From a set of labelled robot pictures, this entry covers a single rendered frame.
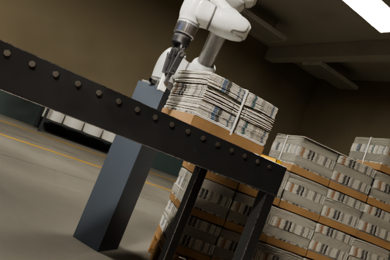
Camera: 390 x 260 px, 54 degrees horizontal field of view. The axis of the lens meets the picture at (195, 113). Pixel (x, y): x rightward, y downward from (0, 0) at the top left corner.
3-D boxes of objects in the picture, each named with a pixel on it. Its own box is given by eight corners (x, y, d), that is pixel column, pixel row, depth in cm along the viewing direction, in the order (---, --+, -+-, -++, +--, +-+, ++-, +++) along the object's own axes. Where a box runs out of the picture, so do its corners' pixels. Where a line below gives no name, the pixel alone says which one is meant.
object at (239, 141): (223, 144, 188) (227, 136, 188) (260, 156, 163) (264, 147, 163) (198, 133, 180) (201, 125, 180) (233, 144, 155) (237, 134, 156)
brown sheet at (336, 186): (300, 178, 282) (302, 172, 283) (333, 191, 287) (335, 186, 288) (328, 186, 245) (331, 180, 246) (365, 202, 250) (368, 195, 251)
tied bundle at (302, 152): (263, 163, 276) (275, 133, 278) (298, 178, 282) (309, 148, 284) (289, 171, 239) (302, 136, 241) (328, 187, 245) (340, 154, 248)
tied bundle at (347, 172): (299, 179, 282) (310, 149, 284) (333, 192, 287) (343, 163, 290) (327, 187, 245) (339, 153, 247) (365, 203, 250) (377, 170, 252)
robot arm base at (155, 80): (137, 78, 232) (140, 70, 232) (154, 89, 252) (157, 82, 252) (161, 86, 224) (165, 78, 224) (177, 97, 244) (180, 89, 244)
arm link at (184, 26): (191, 29, 162) (186, 43, 161) (174, 19, 157) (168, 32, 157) (202, 28, 154) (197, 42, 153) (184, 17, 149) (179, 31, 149)
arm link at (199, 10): (177, 14, 150) (208, 27, 151) (192, -22, 151) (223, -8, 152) (175, 22, 161) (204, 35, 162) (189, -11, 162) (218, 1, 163)
